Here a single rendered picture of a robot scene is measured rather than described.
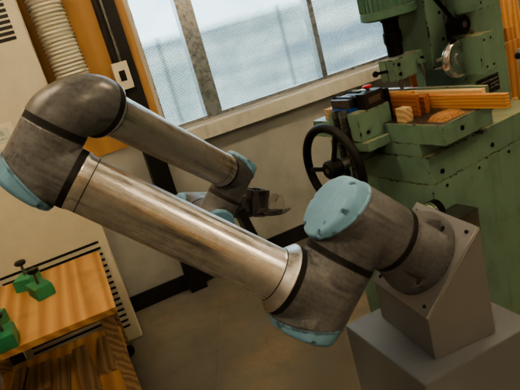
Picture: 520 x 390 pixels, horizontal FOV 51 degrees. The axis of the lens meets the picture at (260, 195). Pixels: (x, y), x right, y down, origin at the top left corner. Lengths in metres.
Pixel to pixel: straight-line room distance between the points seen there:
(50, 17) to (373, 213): 1.91
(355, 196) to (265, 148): 2.06
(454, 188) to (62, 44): 1.76
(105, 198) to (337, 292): 0.48
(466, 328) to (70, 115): 0.89
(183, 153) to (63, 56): 1.49
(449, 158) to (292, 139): 1.57
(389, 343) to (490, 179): 0.79
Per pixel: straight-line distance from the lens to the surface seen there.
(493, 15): 2.07
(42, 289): 2.25
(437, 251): 1.19
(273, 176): 3.16
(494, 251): 2.00
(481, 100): 1.70
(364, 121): 1.71
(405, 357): 1.28
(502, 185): 1.97
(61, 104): 1.01
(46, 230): 2.62
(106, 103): 1.03
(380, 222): 1.11
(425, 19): 1.89
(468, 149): 1.81
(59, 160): 1.01
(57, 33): 2.66
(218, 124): 2.94
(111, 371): 2.31
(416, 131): 1.67
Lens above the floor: 1.31
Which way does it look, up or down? 18 degrees down
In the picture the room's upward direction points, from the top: 16 degrees counter-clockwise
